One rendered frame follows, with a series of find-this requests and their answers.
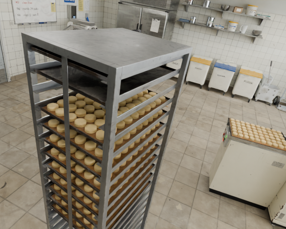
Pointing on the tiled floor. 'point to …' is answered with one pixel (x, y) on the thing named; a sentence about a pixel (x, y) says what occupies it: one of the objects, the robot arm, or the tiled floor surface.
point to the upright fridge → (148, 16)
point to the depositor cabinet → (284, 203)
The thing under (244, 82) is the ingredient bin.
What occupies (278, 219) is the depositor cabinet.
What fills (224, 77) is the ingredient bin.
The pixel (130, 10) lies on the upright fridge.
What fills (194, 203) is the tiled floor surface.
